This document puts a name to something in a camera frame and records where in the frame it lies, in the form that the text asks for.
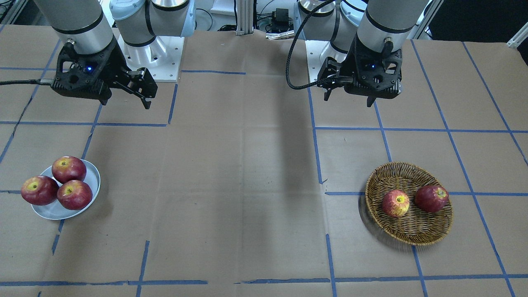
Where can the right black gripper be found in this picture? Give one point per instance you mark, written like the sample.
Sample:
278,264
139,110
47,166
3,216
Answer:
113,62

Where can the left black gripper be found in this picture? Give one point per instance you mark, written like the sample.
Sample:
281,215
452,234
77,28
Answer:
352,62

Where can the red yellow apple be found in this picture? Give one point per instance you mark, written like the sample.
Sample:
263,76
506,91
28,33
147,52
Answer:
395,203

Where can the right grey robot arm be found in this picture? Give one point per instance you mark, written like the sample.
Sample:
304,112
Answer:
139,22

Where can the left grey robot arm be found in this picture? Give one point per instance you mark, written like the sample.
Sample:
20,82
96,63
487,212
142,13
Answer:
339,22

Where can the red apple on plate rear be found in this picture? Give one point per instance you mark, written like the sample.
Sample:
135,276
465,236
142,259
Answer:
68,168

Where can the red apple on plate front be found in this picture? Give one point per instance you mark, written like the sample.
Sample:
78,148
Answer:
74,195

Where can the red apple on plate side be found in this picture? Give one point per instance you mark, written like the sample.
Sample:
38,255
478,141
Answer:
40,190

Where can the dark red apple in basket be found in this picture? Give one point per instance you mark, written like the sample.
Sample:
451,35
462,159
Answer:
431,198

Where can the light blue plate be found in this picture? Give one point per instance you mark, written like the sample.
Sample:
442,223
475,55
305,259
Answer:
57,211

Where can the black power adapter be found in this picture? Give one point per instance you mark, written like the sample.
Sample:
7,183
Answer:
280,16

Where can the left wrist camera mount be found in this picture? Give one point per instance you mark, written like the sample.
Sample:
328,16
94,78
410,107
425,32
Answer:
373,74

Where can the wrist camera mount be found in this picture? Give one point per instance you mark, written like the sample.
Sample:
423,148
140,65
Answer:
84,75
373,74

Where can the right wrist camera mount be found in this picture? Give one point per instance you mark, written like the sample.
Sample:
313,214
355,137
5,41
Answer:
84,75

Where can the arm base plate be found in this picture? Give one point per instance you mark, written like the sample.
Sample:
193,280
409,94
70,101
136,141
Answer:
162,57
317,51

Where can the aluminium frame post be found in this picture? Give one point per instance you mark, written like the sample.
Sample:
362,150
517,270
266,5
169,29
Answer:
245,15

